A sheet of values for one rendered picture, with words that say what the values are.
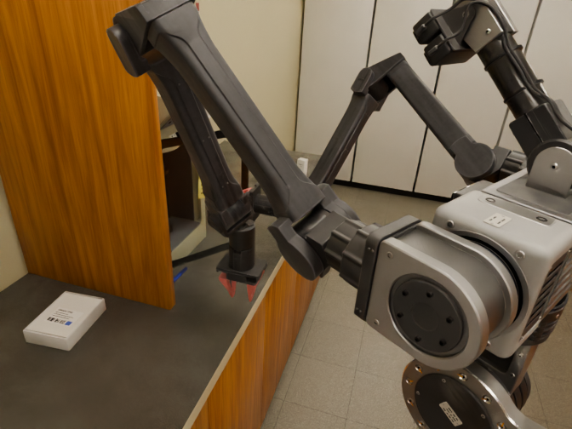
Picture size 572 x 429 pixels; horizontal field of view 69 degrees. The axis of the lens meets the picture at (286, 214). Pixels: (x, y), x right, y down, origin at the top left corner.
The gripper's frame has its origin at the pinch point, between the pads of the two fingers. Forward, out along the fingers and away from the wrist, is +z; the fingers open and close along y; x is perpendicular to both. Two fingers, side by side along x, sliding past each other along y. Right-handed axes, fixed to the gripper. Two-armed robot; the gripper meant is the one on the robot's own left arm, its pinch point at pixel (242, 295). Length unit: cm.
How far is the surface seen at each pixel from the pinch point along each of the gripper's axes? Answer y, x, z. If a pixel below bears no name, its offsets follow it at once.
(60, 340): 40.2, 16.3, 12.4
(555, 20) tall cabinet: -128, -324, -52
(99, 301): 40.5, 1.9, 12.2
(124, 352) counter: 26.0, 12.1, 15.9
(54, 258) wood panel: 61, -6, 8
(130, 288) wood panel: 35.8, -5.4, 11.8
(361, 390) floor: -34, -76, 111
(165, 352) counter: 16.7, 8.9, 15.9
